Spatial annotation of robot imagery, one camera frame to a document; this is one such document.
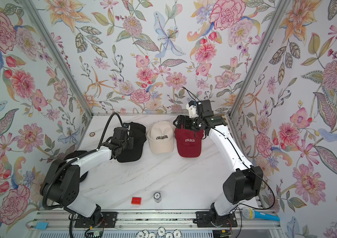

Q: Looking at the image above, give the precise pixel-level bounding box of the black cap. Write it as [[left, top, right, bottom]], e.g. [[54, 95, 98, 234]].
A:
[[63, 150, 88, 182], [117, 122, 147, 163]]

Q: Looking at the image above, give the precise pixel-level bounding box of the red cap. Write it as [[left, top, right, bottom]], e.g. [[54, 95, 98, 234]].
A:
[[174, 129, 204, 158]]

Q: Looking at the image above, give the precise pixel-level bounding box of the cream cap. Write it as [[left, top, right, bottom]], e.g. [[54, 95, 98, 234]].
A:
[[146, 121, 174, 154]]

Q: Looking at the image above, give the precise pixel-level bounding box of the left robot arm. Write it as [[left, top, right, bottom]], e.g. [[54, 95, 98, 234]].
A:
[[40, 113, 134, 224]]

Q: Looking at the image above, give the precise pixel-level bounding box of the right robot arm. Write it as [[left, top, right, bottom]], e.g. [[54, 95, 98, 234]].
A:
[[173, 100, 265, 226]]

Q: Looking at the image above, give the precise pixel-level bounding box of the red plastic block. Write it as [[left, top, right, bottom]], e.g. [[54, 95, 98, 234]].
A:
[[131, 197, 142, 205]]

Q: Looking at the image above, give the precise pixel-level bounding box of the small glass jar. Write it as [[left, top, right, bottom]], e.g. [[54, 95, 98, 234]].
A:
[[153, 192, 161, 203]]

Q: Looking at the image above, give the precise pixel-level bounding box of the poker chips row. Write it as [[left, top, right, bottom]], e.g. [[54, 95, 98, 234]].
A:
[[135, 227, 183, 238]]

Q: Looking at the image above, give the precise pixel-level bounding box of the blue microphone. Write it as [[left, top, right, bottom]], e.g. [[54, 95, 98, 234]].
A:
[[242, 207, 280, 222]]

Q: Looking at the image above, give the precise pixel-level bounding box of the blue sticky note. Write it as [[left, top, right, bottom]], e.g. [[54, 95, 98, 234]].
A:
[[35, 222, 48, 230]]

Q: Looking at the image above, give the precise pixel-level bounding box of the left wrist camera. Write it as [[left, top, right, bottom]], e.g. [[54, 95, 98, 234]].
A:
[[123, 123, 131, 130]]

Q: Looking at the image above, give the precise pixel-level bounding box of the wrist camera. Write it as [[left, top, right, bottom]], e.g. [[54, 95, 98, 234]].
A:
[[186, 100, 198, 118], [123, 123, 131, 130]]

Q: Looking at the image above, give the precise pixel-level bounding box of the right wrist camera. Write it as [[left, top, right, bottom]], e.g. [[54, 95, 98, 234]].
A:
[[186, 100, 198, 118]]

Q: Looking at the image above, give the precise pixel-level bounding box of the aluminium front rail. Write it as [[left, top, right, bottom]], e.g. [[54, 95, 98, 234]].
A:
[[26, 210, 281, 231]]

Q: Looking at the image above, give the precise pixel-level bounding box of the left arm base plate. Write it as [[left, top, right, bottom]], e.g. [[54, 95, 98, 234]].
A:
[[74, 211, 118, 228]]

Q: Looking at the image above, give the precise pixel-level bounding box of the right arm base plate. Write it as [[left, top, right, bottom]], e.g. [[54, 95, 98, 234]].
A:
[[193, 211, 238, 228]]

